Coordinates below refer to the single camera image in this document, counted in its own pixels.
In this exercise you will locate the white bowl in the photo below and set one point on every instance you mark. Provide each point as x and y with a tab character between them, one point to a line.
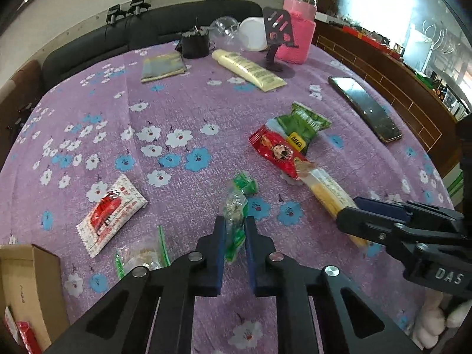
252	33

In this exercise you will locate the purple floral tablecloth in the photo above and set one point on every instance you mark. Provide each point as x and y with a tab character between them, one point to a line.
184	118

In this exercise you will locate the brown wooden cabinet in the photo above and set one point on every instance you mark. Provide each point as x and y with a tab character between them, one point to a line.
398	88

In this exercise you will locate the cream squeeze tube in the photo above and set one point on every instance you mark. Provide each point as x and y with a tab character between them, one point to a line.
250	70

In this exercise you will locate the white red snack packet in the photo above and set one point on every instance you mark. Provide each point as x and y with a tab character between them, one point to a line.
110	214

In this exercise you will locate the large green snack packet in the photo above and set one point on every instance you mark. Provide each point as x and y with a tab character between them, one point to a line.
306	123

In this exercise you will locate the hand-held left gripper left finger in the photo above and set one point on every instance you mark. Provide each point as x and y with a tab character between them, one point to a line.
220	254

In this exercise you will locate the brown cardboard box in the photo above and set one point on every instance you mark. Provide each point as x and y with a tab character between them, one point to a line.
33	284

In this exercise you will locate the black sofa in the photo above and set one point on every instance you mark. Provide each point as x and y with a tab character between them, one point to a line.
92	48

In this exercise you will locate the small black container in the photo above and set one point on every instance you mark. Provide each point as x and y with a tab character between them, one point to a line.
194	46

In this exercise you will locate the green white striped box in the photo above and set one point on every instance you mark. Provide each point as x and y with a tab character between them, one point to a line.
455	184

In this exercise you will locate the large red snack packet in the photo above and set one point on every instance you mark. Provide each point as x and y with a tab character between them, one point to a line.
276	151

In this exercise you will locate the person's right hand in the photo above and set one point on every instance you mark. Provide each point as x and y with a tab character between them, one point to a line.
435	320

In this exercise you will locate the clear packet with green edges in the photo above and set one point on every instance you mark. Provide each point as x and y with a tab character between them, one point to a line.
142	254

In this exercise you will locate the dark green flat packet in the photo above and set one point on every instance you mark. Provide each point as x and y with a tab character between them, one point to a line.
162	68

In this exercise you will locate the black device on sofa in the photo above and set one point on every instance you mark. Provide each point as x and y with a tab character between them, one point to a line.
114	13
138	5

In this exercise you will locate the black phone stand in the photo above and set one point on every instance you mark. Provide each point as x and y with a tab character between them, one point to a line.
278	25

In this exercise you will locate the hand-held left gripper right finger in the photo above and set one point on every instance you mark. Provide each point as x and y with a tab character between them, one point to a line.
250	258

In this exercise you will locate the clear green candy packet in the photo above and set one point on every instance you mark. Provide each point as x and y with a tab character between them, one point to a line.
236	214

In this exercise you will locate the small red snack packet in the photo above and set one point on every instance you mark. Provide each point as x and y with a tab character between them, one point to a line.
27	339

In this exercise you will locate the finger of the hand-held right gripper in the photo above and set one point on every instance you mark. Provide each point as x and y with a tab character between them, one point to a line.
383	206
359	221

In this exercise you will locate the brown wooden chair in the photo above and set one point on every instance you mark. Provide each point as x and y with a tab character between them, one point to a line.
18	96

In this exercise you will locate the black smartphone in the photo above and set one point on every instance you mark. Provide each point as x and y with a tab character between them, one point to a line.
365	108

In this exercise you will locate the pink bottle with knit sleeve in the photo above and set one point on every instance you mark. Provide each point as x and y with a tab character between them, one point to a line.
297	40

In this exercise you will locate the cream biscuit packet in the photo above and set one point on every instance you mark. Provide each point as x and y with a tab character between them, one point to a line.
328	191

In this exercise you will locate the clear glass bowl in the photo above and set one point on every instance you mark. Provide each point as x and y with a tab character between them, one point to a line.
225	27

